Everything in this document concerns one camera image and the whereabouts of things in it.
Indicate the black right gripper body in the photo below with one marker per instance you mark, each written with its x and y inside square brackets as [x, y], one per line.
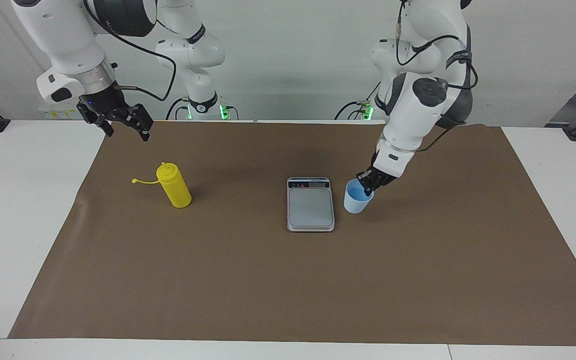
[100, 103]

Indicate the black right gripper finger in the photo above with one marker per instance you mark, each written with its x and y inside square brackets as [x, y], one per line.
[143, 122]
[105, 125]

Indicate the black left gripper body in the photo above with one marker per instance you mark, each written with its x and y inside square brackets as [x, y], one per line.
[382, 176]

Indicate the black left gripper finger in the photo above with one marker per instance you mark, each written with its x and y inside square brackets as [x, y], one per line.
[371, 190]
[365, 179]

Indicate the light blue paper cup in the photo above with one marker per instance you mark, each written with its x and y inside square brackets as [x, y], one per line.
[355, 202]

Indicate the yellow squeeze bottle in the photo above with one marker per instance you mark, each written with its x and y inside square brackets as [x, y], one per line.
[175, 187]

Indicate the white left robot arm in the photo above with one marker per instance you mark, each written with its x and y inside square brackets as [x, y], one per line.
[418, 115]

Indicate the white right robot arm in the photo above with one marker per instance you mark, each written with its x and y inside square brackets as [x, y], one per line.
[68, 40]

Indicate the silver digital kitchen scale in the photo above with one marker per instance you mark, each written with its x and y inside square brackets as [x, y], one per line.
[310, 207]

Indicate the brown table mat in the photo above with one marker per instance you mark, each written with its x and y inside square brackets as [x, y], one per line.
[268, 290]

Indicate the white wall socket box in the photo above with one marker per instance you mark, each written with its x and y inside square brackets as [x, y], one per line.
[58, 112]

